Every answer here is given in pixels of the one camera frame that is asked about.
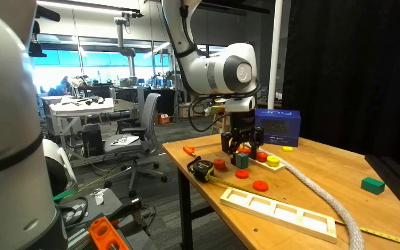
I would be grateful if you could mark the white vertical pole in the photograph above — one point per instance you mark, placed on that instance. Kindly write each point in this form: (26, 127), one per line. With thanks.
(275, 56)

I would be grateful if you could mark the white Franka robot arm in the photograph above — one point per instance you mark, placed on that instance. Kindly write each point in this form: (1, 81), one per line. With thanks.
(208, 70)

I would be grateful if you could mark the orange block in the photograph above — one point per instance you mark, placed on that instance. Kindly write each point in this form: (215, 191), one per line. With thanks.
(189, 151)

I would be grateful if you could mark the grey office chair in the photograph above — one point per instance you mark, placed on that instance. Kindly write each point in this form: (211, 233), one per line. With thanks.
(148, 116)

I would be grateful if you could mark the wooden slotted board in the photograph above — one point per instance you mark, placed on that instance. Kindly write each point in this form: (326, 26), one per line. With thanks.
(277, 215)

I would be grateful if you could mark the green rectangular block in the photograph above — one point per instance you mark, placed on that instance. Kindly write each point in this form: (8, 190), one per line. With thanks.
(372, 186)

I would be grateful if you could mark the white cluttered desk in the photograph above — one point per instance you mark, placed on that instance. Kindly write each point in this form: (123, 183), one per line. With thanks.
(79, 109)

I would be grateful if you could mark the black table leg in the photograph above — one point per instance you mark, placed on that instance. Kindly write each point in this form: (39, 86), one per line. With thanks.
(184, 213)

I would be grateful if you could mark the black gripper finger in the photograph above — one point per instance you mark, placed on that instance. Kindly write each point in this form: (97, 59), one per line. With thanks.
(257, 142)
(229, 144)

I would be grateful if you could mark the blue cardboard box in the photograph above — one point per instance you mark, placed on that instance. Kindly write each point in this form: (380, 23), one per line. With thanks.
(280, 127)

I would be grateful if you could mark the grey background robot arm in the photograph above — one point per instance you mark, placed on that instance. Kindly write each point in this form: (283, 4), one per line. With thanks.
(125, 51)

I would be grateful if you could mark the wrist mounted camera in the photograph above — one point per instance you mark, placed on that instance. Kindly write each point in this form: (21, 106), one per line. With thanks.
(240, 105)

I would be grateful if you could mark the stacked cardboard boxes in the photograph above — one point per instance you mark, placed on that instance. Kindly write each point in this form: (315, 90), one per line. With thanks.
(190, 112)

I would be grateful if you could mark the green square block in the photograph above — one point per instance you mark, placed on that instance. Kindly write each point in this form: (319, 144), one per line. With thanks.
(241, 162)

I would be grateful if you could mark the black computer tower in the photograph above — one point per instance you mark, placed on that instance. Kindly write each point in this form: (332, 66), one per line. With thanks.
(91, 140)

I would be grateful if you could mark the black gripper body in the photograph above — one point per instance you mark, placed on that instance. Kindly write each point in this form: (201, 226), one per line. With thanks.
(243, 124)

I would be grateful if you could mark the black curtain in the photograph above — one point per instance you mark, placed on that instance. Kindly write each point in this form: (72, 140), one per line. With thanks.
(357, 70)

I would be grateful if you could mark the orange disc with hole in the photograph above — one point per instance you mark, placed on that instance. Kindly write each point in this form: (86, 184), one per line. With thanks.
(259, 187)
(241, 174)
(219, 165)

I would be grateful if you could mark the white wooden peg board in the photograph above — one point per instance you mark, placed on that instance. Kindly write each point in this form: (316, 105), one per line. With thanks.
(276, 167)

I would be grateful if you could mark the orange plastic tool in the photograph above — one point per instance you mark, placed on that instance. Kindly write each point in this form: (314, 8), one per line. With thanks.
(101, 237)

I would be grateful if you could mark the black camera on stand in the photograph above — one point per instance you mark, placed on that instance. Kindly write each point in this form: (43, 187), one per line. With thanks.
(44, 15)

